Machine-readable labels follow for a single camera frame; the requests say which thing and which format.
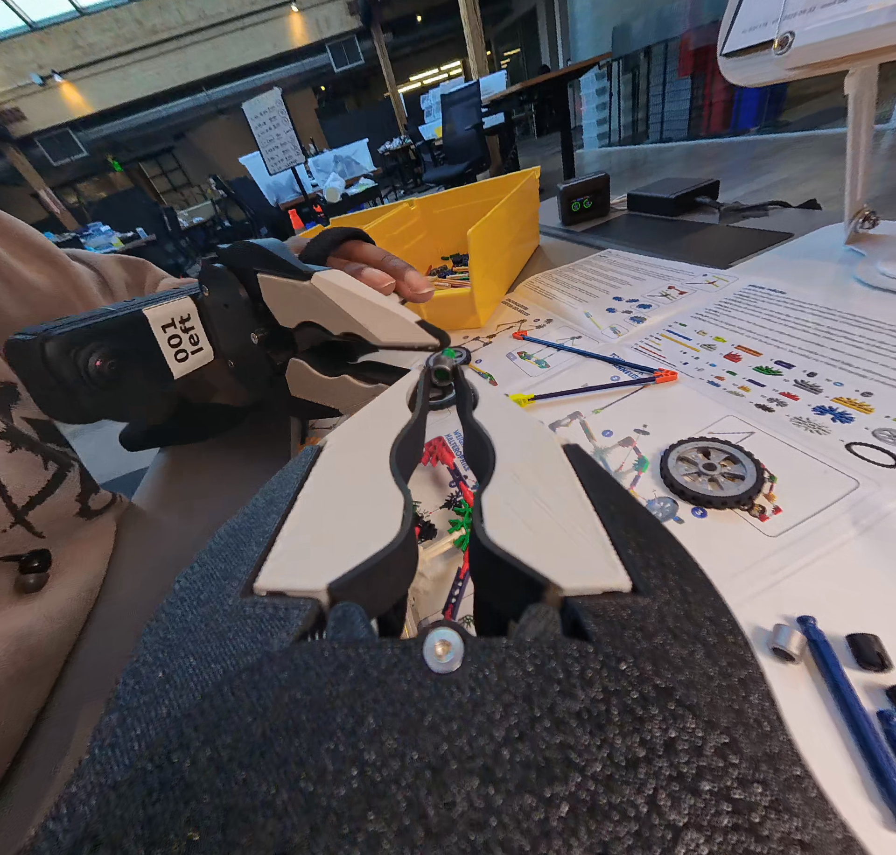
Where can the black adapter box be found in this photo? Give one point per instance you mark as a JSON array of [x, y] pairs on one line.
[[672, 196]]

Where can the small black toy wheel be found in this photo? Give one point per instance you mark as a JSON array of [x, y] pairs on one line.
[[711, 472]]

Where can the blue rod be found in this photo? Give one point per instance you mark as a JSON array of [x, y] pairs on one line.
[[840, 701]]

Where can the black device with green display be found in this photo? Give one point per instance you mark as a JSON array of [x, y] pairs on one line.
[[584, 200]]

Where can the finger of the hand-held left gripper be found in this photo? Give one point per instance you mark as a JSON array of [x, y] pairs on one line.
[[350, 316], [343, 386]]

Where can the white stand base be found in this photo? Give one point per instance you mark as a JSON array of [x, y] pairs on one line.
[[860, 141]]

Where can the pile of colourful rods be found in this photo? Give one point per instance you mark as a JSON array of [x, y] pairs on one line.
[[451, 264]]

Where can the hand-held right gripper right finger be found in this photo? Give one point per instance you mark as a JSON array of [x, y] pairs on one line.
[[546, 519]]

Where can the black office chair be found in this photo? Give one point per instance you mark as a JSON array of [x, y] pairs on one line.
[[459, 127]]

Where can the person's left hand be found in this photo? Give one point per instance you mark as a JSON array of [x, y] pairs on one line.
[[378, 264]]

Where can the grey desk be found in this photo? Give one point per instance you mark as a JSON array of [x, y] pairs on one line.
[[210, 470]]

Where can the printed instruction sheet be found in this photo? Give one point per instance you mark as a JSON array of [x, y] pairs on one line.
[[784, 379]]

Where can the white sign board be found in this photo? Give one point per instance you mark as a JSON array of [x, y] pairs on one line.
[[273, 130]]

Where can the small grey spacer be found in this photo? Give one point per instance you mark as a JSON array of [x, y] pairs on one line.
[[787, 641]]

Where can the wooden table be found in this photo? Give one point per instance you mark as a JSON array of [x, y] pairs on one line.
[[546, 78]]

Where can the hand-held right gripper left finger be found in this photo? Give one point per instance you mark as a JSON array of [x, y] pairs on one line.
[[336, 519]]

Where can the yellow plastic bin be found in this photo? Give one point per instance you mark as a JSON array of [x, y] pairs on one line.
[[504, 239]]

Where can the blue rod V-shaped assembly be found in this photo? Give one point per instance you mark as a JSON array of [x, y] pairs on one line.
[[595, 388]]

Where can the colourful construction toy model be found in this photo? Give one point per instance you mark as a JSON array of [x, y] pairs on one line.
[[448, 460]]

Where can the small black piece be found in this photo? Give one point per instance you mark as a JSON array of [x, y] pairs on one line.
[[868, 651]]

